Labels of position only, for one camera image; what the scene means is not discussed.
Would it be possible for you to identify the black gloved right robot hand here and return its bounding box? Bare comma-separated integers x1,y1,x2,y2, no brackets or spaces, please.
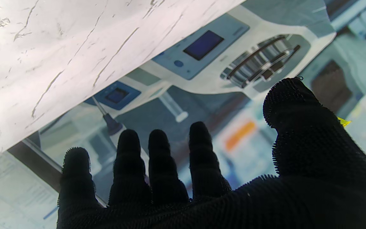
57,77,366,229

